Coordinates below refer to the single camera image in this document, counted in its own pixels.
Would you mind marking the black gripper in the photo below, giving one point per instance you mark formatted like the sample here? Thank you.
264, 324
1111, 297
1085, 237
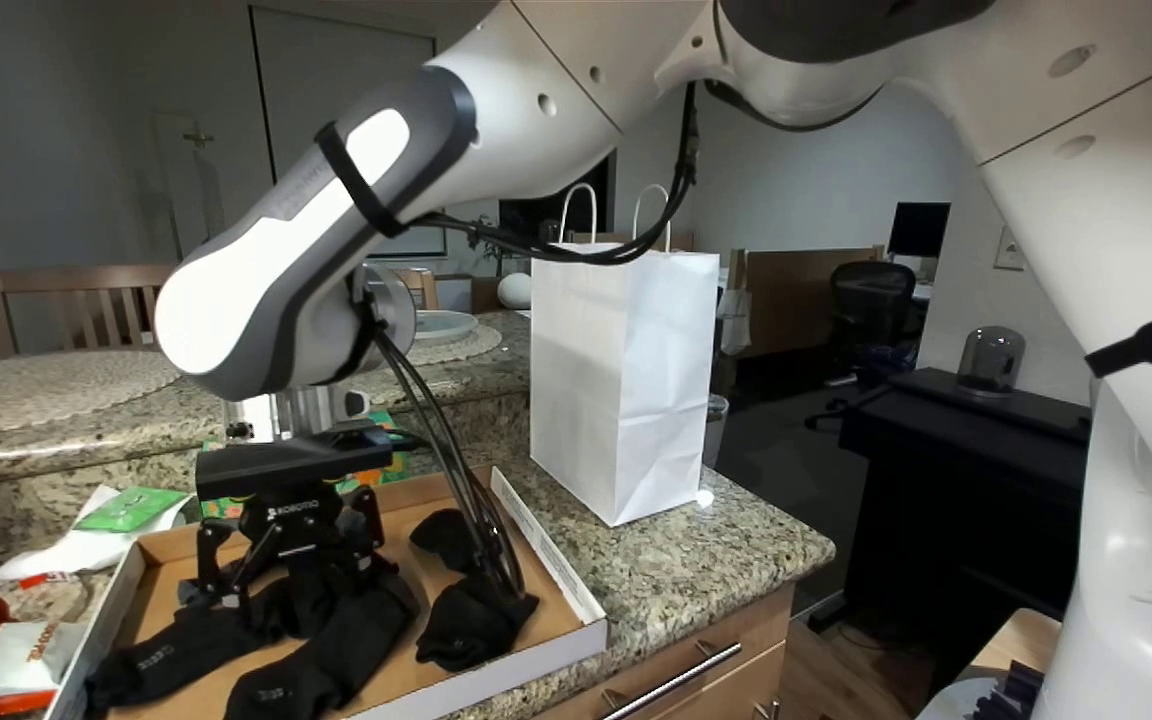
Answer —
293, 525

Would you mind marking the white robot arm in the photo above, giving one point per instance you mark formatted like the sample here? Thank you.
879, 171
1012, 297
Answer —
536, 82

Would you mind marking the white paper bag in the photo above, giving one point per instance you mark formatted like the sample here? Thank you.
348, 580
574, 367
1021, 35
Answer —
620, 387

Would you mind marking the green floral tissue box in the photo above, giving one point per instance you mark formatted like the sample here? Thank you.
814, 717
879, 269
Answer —
219, 509

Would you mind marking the white-rimmed cardboard tray box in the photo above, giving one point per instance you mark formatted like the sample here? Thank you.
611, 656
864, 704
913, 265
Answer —
169, 566

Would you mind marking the green wipes packet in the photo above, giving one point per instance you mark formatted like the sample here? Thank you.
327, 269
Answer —
139, 509

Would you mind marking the round woven placemat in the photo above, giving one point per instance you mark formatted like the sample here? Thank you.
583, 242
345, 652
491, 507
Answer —
43, 387
470, 350

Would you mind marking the clear glass plate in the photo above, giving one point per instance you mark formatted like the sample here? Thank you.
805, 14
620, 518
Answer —
443, 324

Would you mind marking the wooden dining chair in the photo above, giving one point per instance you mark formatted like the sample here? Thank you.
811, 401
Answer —
68, 283
418, 283

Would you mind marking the white round vase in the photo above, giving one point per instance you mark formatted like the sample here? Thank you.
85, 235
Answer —
515, 288

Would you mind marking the dark window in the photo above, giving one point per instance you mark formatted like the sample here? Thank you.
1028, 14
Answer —
530, 214

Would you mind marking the clear plastic cup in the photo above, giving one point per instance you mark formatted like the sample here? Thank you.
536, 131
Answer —
718, 426

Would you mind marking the wooden counter cabinet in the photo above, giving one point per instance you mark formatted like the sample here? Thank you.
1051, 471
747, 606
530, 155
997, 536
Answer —
761, 665

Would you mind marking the white projector screen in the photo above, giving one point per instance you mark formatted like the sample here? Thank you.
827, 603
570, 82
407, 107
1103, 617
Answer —
320, 65

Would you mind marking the brown wooden desk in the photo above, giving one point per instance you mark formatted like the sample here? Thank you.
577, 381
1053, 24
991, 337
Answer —
790, 300

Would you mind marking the black office chair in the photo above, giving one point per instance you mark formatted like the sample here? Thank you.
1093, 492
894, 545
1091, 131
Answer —
868, 300

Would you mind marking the black piano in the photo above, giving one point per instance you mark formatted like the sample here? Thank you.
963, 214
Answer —
963, 483

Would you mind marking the black computer monitor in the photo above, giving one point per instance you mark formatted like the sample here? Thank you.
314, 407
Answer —
917, 229

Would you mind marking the grey round bin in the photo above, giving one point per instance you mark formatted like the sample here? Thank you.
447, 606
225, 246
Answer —
994, 357

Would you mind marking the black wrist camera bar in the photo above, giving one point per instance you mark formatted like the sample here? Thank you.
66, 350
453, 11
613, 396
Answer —
283, 465

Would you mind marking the white light switch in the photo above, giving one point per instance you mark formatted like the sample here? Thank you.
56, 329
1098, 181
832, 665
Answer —
1008, 251

